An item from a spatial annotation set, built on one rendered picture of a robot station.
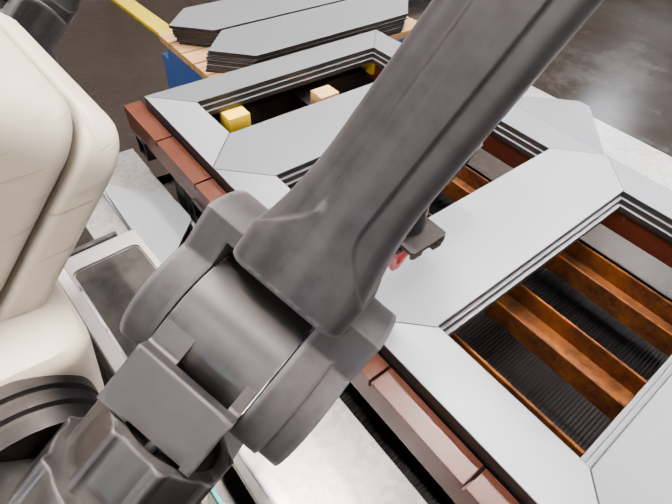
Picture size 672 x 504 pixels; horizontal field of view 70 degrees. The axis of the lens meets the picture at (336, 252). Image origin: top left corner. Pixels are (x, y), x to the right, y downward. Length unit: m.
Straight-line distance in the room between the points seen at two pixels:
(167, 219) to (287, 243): 0.91
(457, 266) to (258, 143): 0.50
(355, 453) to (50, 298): 0.59
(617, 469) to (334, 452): 0.39
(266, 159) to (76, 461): 0.83
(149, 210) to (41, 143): 0.88
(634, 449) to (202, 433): 0.63
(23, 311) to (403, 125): 0.24
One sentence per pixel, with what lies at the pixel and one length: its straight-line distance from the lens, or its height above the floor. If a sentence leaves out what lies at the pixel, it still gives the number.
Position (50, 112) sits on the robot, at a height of 1.33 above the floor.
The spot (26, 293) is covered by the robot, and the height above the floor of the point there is 1.23.
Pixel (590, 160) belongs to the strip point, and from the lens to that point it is 1.21.
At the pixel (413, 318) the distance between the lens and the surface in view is 0.76.
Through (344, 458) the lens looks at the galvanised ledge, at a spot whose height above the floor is 0.68.
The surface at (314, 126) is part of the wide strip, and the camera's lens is 1.13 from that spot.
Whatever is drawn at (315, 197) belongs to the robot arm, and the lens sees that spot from 0.20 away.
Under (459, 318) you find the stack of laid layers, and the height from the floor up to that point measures 0.84.
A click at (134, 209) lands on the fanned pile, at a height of 0.72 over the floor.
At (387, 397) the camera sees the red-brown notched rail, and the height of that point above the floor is 0.83.
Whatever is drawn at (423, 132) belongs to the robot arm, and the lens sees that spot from 0.18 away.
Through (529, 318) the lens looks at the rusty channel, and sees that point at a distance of 1.05.
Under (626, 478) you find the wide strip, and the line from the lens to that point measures 0.75.
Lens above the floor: 1.46
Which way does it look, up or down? 47 degrees down
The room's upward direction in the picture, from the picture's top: 5 degrees clockwise
